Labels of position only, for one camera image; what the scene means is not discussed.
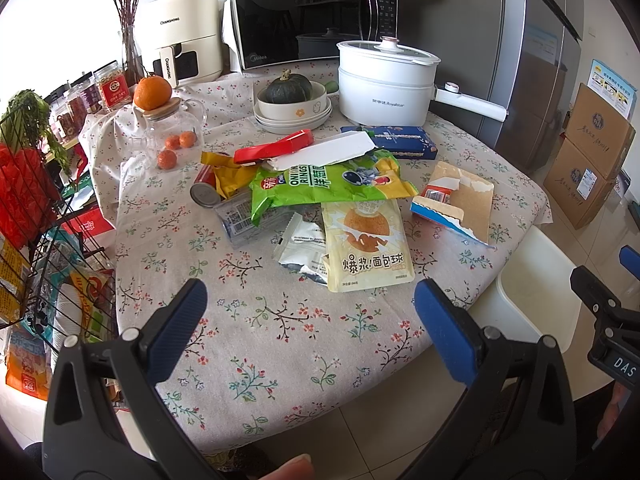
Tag dark green pumpkin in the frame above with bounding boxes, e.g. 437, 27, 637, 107
262, 70, 312, 104

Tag glass jar with wooden lid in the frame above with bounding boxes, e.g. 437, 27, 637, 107
134, 98, 206, 170

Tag lower cardboard box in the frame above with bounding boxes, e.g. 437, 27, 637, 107
544, 140, 615, 230

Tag blue white leaflet box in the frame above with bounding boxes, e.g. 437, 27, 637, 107
587, 58, 637, 120

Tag white flower bowl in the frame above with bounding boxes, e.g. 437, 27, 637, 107
254, 81, 330, 122

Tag cream bread ball bag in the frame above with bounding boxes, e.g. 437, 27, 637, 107
321, 200, 414, 292

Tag yellow snack bag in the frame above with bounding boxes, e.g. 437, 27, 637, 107
196, 152, 258, 200

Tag green onion rings bag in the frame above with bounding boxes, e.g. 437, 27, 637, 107
250, 148, 418, 226

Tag stacked white plates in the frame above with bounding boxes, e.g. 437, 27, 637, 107
254, 101, 333, 136

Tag upper cardboard box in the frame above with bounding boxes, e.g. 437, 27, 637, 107
565, 84, 636, 180

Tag white trash bin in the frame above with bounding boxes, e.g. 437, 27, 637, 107
470, 226, 582, 352

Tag person's left hand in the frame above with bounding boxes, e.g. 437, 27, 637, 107
260, 454, 314, 480

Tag clear plastic package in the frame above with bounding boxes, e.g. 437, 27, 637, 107
214, 190, 293, 248

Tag red lidded jar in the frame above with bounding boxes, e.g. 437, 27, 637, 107
93, 60, 131, 110

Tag grey refrigerator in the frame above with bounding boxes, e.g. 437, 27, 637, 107
398, 0, 584, 174

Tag large orange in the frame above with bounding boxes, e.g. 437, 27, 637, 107
134, 75, 172, 112

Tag cardboard box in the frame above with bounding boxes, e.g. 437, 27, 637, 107
565, 84, 636, 180
544, 140, 615, 230

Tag small orange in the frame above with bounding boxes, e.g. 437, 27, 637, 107
179, 131, 198, 148
156, 150, 178, 171
165, 134, 181, 150

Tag white electric cooking pot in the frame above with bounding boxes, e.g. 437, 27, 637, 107
337, 37, 508, 127

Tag blue snack box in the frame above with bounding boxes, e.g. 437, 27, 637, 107
340, 126, 438, 160

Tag white foil wrapper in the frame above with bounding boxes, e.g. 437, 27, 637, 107
273, 212, 328, 285

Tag red drink can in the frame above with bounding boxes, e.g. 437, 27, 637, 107
190, 165, 221, 208

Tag glass vase with twigs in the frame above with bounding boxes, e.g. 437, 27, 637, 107
102, 0, 155, 87

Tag cream air fryer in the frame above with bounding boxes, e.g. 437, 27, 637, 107
151, 0, 224, 88

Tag black microwave oven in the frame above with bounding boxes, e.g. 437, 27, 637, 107
230, 0, 398, 70

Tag red paper strip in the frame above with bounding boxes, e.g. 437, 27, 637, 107
233, 129, 314, 165

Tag floral tablecloth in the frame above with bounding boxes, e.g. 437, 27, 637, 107
80, 70, 551, 454

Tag black wire rack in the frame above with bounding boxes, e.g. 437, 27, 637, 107
1, 96, 117, 352

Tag person's right hand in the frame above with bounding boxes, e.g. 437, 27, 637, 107
597, 382, 630, 440

